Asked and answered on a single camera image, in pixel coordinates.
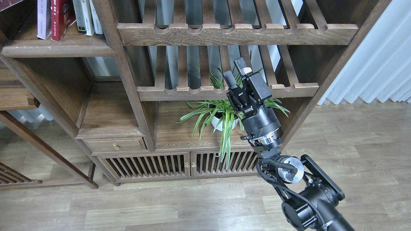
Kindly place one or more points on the white window curtain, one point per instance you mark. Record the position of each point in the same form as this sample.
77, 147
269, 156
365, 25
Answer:
380, 69

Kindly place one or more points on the slatted cabinet door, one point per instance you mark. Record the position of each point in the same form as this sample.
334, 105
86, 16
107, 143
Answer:
207, 164
148, 167

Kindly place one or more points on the maroon book with white characters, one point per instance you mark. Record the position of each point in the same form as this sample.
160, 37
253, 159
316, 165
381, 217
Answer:
5, 4

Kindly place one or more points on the dark wooden bookshelf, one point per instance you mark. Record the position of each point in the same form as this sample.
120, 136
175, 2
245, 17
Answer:
133, 80

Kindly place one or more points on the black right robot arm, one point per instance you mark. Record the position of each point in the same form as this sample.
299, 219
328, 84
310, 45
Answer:
309, 196

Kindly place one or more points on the white upright book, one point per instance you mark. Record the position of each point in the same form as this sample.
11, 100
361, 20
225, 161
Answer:
87, 17
96, 22

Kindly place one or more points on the right slatted cabinet door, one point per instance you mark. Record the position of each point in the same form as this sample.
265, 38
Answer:
207, 164

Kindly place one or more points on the red paperback book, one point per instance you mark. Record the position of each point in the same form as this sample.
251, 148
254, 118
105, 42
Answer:
62, 16

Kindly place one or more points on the white plant pot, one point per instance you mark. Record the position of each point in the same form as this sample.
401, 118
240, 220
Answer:
217, 118

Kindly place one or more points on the left slatted cabinet door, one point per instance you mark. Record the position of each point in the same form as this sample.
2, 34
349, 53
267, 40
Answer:
148, 167

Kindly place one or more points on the white upright book right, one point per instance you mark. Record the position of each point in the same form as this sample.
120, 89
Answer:
96, 22

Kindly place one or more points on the grey upright book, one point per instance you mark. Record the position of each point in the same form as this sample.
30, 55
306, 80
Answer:
79, 16

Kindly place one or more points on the green spider plant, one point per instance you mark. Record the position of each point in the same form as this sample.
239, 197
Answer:
205, 111

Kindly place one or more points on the white upright book middle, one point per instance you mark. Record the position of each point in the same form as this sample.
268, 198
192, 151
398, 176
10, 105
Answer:
87, 17

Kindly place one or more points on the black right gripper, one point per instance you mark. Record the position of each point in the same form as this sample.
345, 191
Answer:
258, 120

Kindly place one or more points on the white lavender paperback book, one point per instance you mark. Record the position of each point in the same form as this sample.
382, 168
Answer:
43, 18

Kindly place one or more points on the small wooden drawer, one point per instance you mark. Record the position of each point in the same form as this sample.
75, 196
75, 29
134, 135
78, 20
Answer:
115, 144

